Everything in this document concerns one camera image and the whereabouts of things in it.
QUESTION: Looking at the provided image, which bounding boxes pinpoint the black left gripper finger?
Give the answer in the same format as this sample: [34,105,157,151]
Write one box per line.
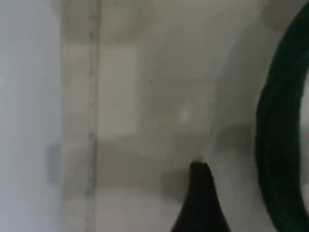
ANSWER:
[170,161,231,232]

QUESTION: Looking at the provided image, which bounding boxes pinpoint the cream canvas bag green handles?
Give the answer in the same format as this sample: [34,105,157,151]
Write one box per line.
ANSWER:
[60,0,309,232]

